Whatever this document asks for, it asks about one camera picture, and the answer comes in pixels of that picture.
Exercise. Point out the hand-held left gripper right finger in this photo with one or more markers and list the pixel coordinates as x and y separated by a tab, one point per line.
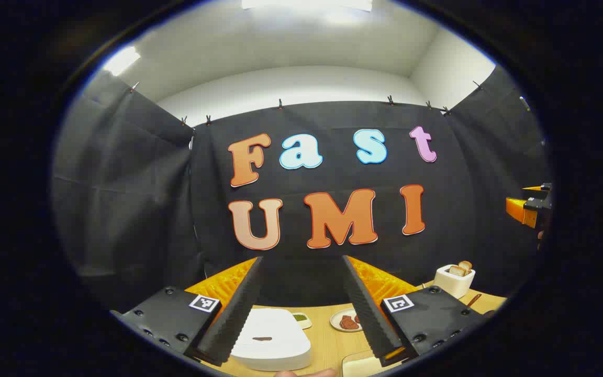
369	319

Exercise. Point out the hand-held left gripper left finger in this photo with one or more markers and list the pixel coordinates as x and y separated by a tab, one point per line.
238	314

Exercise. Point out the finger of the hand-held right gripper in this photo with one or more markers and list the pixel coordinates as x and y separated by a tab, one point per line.
521	212
533	188

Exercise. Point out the white rice cooker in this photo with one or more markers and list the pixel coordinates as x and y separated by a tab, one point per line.
272	327

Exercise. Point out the red meat piece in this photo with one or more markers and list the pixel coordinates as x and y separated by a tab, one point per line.
347	323

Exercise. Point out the white round plate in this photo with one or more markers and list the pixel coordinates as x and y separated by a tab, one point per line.
335	319

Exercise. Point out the white divided condiment dish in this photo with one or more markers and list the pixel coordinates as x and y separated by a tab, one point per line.
301	319

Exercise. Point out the toasted bread slice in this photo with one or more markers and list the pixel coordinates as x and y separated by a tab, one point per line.
457	270
466	265

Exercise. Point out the white toaster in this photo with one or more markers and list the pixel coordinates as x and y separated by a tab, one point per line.
453	285

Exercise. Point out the ceiling light panel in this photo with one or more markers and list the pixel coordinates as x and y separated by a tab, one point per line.
122	60

